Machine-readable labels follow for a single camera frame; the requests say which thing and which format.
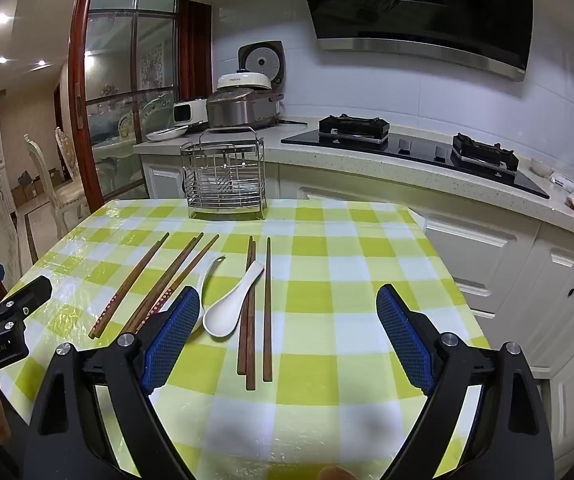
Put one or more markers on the white dining chair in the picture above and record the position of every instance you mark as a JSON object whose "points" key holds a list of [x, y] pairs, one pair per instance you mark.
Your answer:
{"points": [[34, 155], [67, 170], [152, 110]]}

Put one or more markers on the round dining table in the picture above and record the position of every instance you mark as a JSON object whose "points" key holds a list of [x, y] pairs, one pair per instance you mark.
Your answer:
{"points": [[112, 152]]}

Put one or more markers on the yellow checkered tablecloth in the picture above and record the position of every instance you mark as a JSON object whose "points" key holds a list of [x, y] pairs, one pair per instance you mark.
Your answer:
{"points": [[317, 310]]}

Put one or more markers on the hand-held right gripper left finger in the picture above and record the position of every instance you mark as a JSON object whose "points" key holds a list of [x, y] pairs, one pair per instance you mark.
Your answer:
{"points": [[174, 330]]}

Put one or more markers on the white ceramic spoon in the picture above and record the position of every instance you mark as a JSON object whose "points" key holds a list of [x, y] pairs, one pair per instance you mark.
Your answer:
{"points": [[222, 317], [209, 280]]}

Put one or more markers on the red-framed glass sliding door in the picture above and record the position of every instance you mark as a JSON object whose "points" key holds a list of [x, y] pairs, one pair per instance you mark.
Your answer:
{"points": [[78, 60]]}

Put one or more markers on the person's right hand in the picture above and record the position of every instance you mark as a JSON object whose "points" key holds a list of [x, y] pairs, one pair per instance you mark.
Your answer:
{"points": [[337, 473]]}

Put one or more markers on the grey stove knob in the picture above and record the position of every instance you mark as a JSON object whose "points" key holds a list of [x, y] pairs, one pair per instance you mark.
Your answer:
{"points": [[439, 152], [404, 145]]}

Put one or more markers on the black burner grate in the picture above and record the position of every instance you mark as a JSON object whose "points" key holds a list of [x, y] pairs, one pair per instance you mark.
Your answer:
{"points": [[484, 155], [354, 127]]}

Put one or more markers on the silver rice cooker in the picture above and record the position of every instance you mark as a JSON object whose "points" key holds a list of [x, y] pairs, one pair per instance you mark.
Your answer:
{"points": [[237, 110]]}

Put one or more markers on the small white bowl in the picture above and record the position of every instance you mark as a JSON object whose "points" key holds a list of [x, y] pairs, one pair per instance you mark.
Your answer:
{"points": [[542, 166]]}

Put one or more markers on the black glass gas cooktop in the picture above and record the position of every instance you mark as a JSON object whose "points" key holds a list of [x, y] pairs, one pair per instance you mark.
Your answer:
{"points": [[417, 147]]}

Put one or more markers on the small white appliance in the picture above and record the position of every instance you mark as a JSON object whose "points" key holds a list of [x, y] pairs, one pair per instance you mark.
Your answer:
{"points": [[192, 110]]}

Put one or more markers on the black range hood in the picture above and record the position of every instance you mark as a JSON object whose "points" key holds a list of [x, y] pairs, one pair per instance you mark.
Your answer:
{"points": [[417, 0]]}

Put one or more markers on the white packet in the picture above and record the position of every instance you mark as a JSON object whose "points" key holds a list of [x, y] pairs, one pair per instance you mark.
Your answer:
{"points": [[564, 181]]}

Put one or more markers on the white plate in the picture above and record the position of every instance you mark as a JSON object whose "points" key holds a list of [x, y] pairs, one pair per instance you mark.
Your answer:
{"points": [[167, 135]]}

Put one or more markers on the white appliance lid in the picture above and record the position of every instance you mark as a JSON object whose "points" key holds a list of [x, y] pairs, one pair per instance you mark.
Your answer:
{"points": [[244, 81]]}

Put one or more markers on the white lower kitchen cabinets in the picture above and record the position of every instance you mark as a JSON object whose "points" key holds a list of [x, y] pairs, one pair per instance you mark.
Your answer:
{"points": [[472, 245]]}

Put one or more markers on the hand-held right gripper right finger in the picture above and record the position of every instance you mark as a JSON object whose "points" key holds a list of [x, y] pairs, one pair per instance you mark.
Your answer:
{"points": [[402, 330]]}

